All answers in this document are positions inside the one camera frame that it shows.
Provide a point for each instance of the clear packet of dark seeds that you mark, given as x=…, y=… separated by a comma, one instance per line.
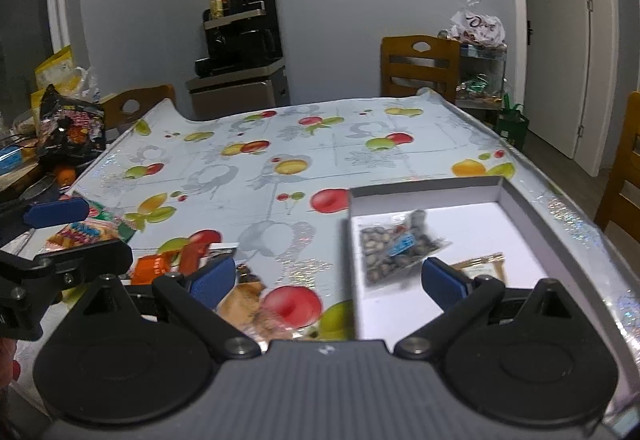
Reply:
x=385, y=250

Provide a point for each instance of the black chip bag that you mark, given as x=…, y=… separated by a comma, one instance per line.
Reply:
x=70, y=125

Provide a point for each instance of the white plastic bag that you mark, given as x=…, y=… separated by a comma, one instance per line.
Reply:
x=475, y=25

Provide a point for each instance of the fruit-printed tablecloth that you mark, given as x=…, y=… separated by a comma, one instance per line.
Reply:
x=300, y=145

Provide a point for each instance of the orange fruit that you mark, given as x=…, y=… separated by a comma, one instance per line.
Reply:
x=65, y=175

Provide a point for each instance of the wooden chair with oval hole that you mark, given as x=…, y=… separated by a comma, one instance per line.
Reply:
x=625, y=170

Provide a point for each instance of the gold brown snack packet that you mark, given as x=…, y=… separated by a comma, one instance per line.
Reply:
x=487, y=265

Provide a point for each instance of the dark metal bowl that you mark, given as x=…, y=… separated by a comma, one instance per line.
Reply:
x=37, y=187

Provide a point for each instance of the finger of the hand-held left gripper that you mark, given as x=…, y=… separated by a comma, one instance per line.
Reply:
x=55, y=214
x=80, y=257

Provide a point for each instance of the wooden chair with round hole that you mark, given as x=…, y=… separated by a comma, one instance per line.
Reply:
x=150, y=103

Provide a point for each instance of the yellow bottle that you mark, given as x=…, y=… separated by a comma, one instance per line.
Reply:
x=217, y=5

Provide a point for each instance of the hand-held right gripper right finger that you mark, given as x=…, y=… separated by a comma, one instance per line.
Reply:
x=445, y=280

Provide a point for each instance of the orange snack packet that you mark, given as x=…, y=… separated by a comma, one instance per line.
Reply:
x=160, y=265

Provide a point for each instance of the white door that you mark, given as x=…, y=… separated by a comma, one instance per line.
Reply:
x=555, y=45

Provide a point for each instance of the yellow bag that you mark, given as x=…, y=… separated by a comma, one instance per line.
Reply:
x=55, y=68

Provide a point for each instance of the green pink candy packet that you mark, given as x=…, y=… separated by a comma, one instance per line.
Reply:
x=95, y=225

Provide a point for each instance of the blue box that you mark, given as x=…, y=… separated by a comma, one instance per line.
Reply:
x=10, y=160

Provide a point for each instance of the white cardboard box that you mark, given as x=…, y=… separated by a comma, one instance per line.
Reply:
x=475, y=230

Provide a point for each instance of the black and grey cabinet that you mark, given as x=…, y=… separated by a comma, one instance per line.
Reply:
x=240, y=40

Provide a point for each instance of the wooden chair with slatted back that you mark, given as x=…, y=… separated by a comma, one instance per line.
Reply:
x=395, y=70

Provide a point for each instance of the green shopping bag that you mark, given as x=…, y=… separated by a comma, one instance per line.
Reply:
x=512, y=125

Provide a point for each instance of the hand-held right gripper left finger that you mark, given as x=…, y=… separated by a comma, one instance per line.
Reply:
x=212, y=277

